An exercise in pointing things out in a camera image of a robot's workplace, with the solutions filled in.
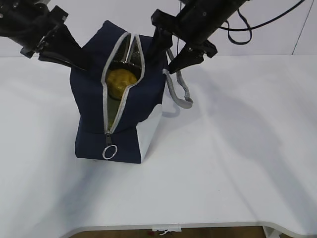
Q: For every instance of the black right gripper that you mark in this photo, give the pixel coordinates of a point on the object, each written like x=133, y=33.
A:
x=193, y=24

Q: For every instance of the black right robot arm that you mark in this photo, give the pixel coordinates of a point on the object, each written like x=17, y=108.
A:
x=224, y=9

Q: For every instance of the white table leg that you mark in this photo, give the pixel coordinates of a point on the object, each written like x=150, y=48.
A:
x=271, y=232

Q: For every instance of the white label under table edge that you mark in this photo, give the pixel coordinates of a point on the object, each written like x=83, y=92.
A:
x=168, y=228

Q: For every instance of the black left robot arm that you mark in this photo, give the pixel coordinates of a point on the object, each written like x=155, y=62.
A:
x=16, y=17

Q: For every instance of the navy blue lunch bag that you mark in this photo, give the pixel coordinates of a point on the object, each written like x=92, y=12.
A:
x=140, y=106

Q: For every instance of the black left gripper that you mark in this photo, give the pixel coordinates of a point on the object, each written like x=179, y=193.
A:
x=61, y=47

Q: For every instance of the green lidded glass container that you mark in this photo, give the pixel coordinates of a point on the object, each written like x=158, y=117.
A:
x=112, y=109

